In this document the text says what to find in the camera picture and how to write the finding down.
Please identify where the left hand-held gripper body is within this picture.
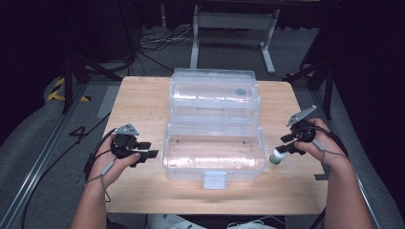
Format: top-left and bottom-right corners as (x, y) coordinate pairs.
(110, 123), (140, 160)

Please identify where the black floor cable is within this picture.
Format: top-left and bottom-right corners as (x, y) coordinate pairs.
(20, 112), (112, 229)

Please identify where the grey left wrist strap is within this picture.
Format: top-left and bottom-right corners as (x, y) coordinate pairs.
(84, 158), (117, 203)

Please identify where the clear plastic storage box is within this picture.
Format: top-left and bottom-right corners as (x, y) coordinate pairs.
(160, 67), (268, 191)

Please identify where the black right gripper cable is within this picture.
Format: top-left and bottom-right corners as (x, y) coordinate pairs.
(312, 126), (350, 157)

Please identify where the person's left hand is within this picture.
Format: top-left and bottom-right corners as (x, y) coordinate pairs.
(87, 135), (141, 191)

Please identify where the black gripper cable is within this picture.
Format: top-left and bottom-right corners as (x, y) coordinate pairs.
(83, 128), (117, 181)
(312, 126), (350, 157)

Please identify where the grey wrist strap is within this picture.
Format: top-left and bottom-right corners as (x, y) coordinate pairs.
(84, 158), (117, 203)
(311, 138), (350, 165)

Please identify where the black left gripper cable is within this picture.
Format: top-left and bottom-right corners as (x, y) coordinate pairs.
(83, 128), (117, 181)

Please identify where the small white bottle green label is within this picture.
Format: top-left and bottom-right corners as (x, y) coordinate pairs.
(268, 148), (288, 166)

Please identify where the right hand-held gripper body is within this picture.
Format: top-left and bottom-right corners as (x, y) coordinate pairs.
(285, 104), (318, 144)

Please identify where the grey right wrist strap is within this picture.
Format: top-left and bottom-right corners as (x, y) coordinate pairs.
(311, 138), (350, 165)

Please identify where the aluminium floor rail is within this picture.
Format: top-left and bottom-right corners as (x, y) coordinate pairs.
(0, 81), (91, 229)
(352, 171), (383, 229)

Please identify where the tangle of floor cables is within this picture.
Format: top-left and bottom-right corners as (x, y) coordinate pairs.
(138, 24), (196, 79)

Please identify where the grey metal desk frame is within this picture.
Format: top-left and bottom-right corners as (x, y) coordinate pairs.
(189, 4), (282, 76)

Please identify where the person's right hand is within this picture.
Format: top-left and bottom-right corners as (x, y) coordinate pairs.
(294, 117), (352, 170)

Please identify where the black metal stand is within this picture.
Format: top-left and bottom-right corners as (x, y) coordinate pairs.
(282, 56), (336, 121)
(61, 52), (124, 115)

